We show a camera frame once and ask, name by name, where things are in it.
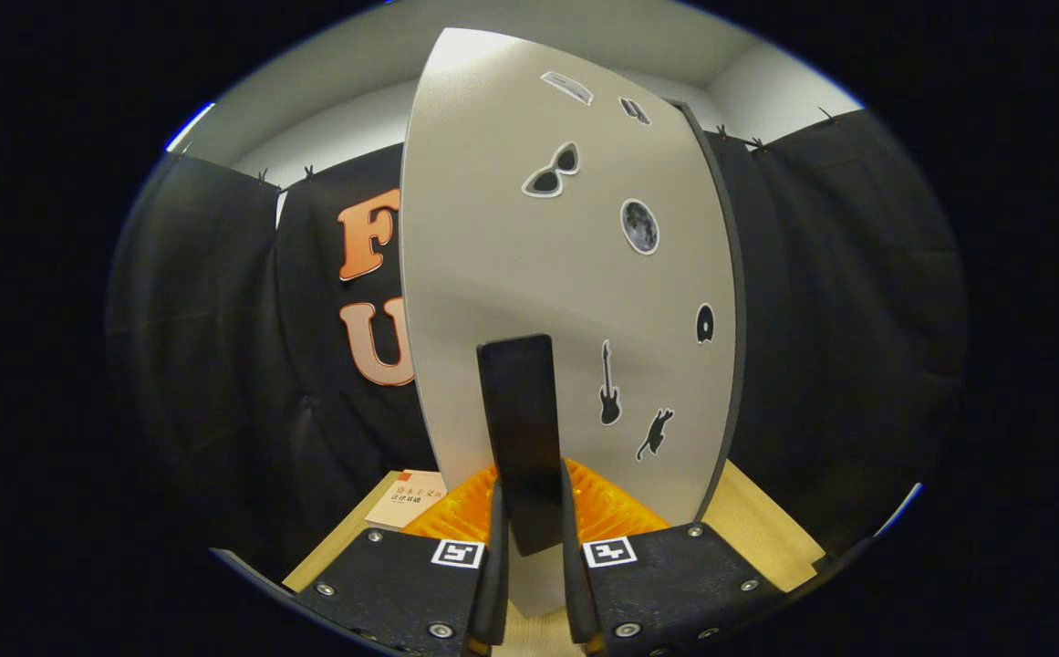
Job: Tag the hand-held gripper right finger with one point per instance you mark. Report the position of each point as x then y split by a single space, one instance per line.
573 566

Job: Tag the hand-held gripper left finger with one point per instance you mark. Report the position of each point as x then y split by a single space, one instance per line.
497 566

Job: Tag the beige shoe cabinet door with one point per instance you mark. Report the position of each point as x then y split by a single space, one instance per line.
493 228

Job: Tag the beige book red label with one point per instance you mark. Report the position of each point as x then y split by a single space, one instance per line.
406 500

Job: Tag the black backdrop cloth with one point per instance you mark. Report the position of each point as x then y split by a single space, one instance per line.
839 319

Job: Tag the row of black cloth clips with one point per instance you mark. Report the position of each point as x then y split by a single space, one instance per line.
721 131

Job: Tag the narrow ceiling light panel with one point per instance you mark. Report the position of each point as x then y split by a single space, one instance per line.
190 128

